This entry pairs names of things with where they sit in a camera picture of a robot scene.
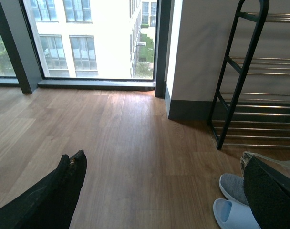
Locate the dark window frame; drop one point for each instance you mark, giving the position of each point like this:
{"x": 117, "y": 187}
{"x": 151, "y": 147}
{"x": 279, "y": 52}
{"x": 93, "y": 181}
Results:
{"x": 19, "y": 40}

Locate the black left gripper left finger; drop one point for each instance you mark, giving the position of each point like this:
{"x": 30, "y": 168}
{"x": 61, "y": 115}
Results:
{"x": 51, "y": 202}

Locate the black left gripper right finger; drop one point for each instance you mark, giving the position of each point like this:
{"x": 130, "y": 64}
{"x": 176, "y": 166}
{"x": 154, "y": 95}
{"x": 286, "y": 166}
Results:
{"x": 267, "y": 191}

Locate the grey knit sneaker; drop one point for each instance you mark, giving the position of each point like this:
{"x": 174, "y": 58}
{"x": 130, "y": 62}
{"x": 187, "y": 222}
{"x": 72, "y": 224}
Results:
{"x": 232, "y": 188}

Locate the black metal shoe rack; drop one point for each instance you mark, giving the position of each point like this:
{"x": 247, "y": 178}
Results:
{"x": 251, "y": 105}

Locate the light blue slide sandal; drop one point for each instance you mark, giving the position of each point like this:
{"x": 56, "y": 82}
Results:
{"x": 232, "y": 215}

